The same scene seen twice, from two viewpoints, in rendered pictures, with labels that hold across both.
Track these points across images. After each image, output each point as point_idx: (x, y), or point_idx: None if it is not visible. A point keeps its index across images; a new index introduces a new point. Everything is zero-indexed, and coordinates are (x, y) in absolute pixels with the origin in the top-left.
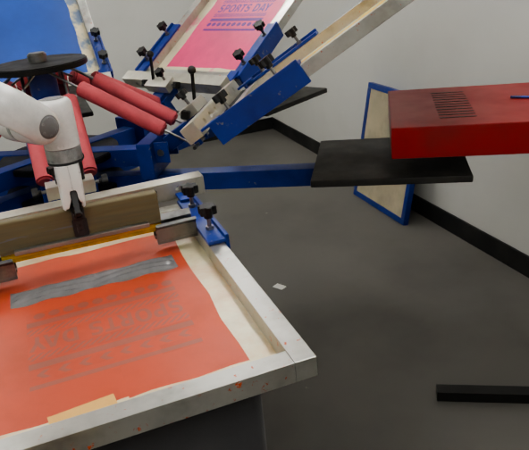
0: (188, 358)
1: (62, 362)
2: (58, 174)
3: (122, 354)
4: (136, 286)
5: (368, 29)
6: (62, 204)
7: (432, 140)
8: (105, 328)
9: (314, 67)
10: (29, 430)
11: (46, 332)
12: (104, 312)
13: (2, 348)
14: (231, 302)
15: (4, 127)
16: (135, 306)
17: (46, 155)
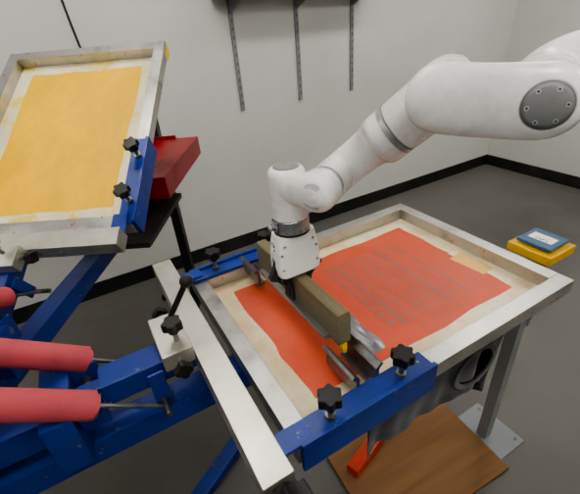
0: (407, 243)
1: (436, 286)
2: (314, 232)
3: (415, 265)
4: (333, 283)
5: (158, 103)
6: (312, 266)
7: (174, 176)
8: (392, 280)
9: (152, 140)
10: (508, 259)
11: (410, 308)
12: (373, 287)
13: (440, 323)
14: (346, 241)
15: (340, 189)
16: (362, 275)
17: (305, 223)
